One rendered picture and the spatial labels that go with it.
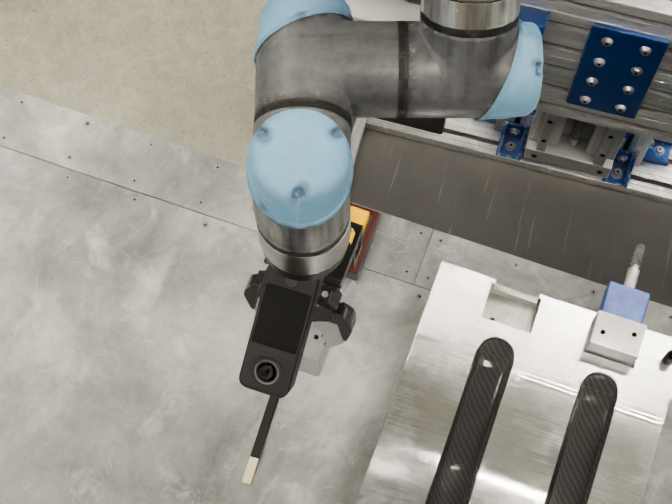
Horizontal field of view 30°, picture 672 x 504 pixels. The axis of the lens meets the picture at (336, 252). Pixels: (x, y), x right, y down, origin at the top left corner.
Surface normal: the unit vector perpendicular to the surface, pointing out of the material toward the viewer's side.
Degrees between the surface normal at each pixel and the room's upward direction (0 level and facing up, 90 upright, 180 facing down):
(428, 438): 1
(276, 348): 32
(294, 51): 8
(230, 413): 0
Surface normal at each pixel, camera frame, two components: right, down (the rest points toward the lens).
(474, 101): 0.00, 0.77
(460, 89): -0.04, 0.55
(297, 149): 0.00, -0.37
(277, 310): -0.18, 0.15
